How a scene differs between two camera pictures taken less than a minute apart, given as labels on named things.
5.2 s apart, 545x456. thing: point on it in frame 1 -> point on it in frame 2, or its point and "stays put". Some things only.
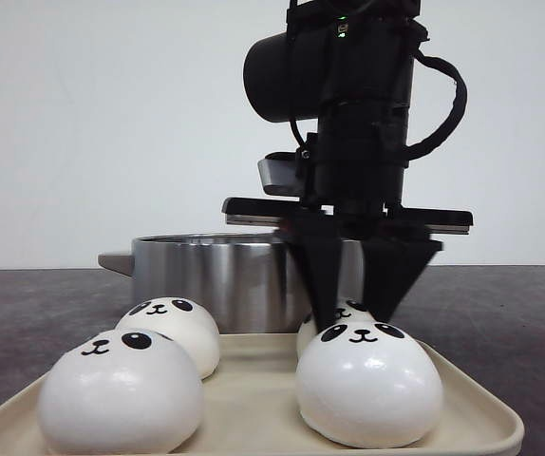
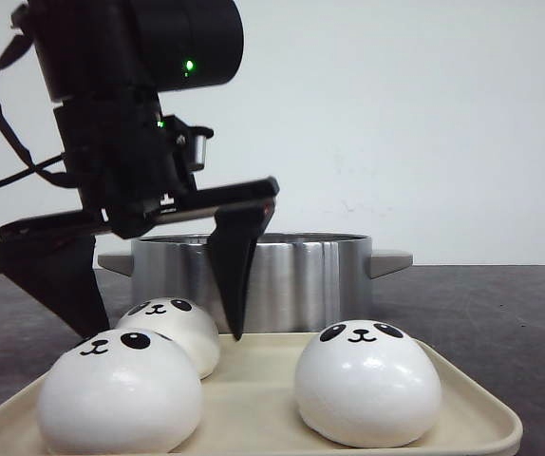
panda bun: x=181 y=320 stays put
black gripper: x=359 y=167 -> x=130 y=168
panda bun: x=122 y=391 stays put
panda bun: x=367 y=385 stays put
